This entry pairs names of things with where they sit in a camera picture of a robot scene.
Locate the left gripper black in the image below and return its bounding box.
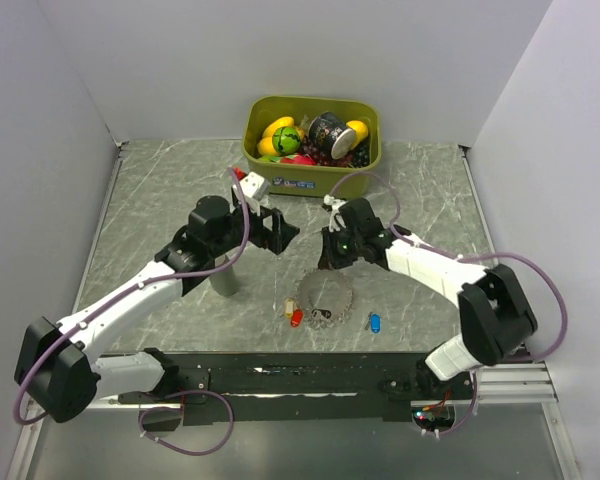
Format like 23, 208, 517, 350
209, 197, 299, 258

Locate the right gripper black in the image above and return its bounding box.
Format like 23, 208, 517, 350
318, 224, 363, 271

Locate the large keyring with small rings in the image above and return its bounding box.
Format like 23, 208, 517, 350
295, 270, 354, 330

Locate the black tag key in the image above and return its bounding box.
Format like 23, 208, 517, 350
311, 309, 332, 321

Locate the red tag key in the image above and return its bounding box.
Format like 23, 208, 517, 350
290, 309, 304, 328

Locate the blue tag key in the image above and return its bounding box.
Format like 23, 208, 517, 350
365, 312, 381, 334

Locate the olive green plastic bin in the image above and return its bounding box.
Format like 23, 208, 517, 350
242, 95, 382, 199

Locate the yellow tag key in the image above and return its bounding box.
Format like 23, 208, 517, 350
283, 298, 298, 319

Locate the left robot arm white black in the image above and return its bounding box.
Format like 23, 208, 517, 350
14, 195, 300, 423

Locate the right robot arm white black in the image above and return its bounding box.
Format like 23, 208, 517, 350
318, 195, 538, 399

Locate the red toy fruit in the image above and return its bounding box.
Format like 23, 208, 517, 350
279, 154, 316, 166

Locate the grey bottle with beige cap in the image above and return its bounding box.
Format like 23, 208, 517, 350
209, 255, 239, 298

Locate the green watermelon toy ball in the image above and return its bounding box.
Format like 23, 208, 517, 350
272, 126, 303, 155

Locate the yellow toy mango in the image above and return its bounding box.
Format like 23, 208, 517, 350
262, 116, 295, 138

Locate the dark grapes bunch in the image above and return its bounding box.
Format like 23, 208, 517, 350
299, 138, 371, 168

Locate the black paper cup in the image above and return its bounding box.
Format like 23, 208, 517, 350
308, 112, 356, 159

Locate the yellow toy lemon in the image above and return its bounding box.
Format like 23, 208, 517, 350
346, 120, 369, 145

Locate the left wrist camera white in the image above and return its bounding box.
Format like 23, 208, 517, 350
232, 167, 270, 215

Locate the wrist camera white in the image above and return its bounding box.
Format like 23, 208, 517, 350
232, 167, 270, 215
322, 194, 346, 232

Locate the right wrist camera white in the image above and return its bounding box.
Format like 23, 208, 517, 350
322, 194, 346, 232

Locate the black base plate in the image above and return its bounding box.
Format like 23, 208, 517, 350
118, 352, 474, 426

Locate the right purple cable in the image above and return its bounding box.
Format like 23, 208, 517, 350
327, 170, 567, 439

